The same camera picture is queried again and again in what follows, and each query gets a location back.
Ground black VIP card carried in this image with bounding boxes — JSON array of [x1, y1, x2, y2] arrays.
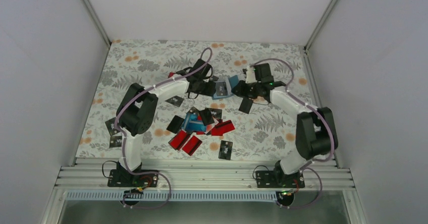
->
[[216, 81, 228, 97]]

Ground blue leather card holder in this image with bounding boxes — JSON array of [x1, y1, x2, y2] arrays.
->
[[212, 75, 239, 99]]

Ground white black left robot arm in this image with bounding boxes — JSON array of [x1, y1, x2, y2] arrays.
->
[[114, 59, 215, 186]]

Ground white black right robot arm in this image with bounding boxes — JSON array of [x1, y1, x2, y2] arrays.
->
[[232, 60, 338, 187]]

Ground plain black card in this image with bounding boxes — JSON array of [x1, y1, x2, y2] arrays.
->
[[238, 98, 253, 114]]

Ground red striped card right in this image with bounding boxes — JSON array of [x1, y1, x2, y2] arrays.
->
[[211, 120, 235, 136]]

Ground red card front left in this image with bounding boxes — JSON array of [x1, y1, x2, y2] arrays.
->
[[169, 130, 191, 151]]

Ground black VIP card front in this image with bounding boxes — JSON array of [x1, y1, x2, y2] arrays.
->
[[218, 140, 233, 160]]

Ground small black card left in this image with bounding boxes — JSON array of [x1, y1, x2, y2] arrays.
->
[[105, 117, 120, 136]]

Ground black VIP card near gripper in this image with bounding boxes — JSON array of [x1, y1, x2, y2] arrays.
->
[[109, 135, 123, 148]]

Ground floral patterned table mat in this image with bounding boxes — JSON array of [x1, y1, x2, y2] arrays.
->
[[76, 39, 312, 161]]

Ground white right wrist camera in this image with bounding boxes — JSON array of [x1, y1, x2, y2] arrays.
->
[[243, 66, 257, 84]]

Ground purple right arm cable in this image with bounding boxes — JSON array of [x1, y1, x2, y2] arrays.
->
[[250, 58, 336, 210]]

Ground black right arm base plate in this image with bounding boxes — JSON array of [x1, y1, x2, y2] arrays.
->
[[255, 171, 305, 189]]

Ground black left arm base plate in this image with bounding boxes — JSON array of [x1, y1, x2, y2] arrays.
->
[[107, 169, 159, 188]]

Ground aluminium frame rail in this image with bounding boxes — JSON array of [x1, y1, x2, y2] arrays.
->
[[55, 158, 355, 191]]

